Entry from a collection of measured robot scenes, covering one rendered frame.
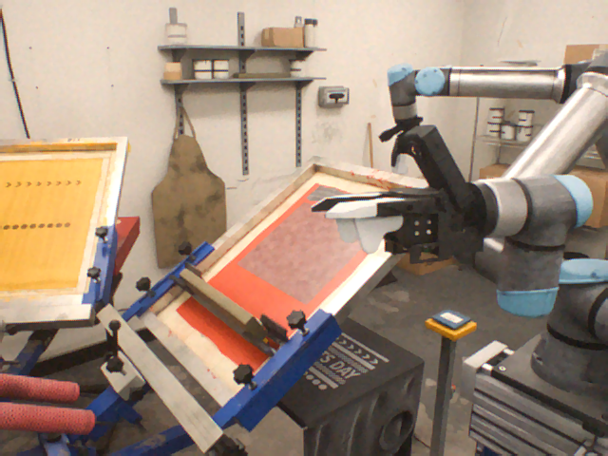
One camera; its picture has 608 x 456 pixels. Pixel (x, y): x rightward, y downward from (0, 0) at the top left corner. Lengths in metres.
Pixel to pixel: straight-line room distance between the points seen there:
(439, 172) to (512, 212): 0.11
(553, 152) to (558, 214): 0.18
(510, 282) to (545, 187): 0.14
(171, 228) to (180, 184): 0.29
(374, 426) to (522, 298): 0.96
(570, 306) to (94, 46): 2.76
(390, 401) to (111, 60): 2.43
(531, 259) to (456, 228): 0.12
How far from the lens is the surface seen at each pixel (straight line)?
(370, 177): 1.51
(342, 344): 1.70
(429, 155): 0.60
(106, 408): 1.28
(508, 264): 0.73
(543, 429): 1.15
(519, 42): 4.95
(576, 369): 1.06
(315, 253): 1.38
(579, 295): 1.01
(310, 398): 1.46
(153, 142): 3.30
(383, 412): 1.60
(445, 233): 0.60
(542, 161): 0.85
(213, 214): 3.52
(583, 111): 0.89
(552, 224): 0.70
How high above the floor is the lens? 1.83
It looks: 18 degrees down
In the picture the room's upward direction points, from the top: straight up
